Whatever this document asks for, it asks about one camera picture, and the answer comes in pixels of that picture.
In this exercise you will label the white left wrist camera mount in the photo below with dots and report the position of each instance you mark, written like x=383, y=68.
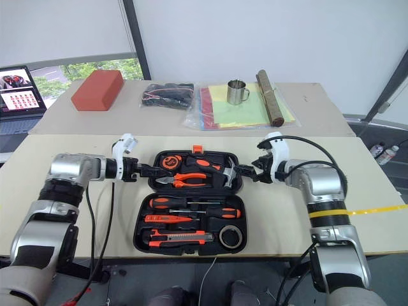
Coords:
x=122, y=150

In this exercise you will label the yellow floor tape strip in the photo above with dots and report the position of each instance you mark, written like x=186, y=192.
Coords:
x=382, y=209

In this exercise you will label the dark rounded shape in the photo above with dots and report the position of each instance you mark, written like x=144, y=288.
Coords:
x=242, y=293
x=169, y=296

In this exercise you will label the black electrical tape roll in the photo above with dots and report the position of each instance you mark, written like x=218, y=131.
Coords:
x=223, y=242

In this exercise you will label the black table frame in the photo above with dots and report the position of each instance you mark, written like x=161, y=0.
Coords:
x=159, y=260

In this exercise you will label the stainless steel mug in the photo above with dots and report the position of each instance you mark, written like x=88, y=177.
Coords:
x=235, y=93

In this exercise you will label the clear plastic water bottle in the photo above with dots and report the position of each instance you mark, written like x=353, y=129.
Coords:
x=389, y=155

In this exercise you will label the orange black tape measure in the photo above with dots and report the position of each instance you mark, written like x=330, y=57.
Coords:
x=170, y=162

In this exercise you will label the rolled brown bamboo mat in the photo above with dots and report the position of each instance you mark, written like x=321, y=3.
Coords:
x=269, y=97

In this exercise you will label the dark capped plastic bottle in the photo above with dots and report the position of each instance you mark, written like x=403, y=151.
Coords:
x=377, y=150

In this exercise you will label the small black orange screwdriver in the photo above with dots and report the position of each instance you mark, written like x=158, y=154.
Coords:
x=223, y=213

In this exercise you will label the clear bag of coloured paper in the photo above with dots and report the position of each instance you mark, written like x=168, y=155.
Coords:
x=239, y=114

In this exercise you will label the orange voltage tester pen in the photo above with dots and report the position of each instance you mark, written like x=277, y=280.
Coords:
x=162, y=218

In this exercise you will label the red foam brick block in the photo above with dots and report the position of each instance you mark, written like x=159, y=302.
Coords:
x=97, y=90

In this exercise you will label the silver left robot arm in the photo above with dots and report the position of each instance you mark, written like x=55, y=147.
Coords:
x=48, y=223

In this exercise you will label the orange black utility knife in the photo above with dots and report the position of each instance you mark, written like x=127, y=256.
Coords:
x=178, y=237

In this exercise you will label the black plastic tool case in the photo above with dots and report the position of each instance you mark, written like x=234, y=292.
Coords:
x=191, y=223

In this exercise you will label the open laptop computer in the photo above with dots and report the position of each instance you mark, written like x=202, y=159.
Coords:
x=19, y=95

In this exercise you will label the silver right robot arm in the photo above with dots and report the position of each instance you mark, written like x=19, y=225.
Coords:
x=328, y=204

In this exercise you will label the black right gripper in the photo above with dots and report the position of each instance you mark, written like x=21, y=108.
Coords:
x=264, y=170

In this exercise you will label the black window frame post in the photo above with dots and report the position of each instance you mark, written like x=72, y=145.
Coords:
x=137, y=38

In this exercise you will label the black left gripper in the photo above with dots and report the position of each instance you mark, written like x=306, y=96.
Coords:
x=132, y=170

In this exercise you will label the black slanted frame post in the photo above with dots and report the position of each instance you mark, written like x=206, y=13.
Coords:
x=384, y=92

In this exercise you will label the large black orange screwdriver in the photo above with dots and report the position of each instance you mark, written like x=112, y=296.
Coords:
x=162, y=202

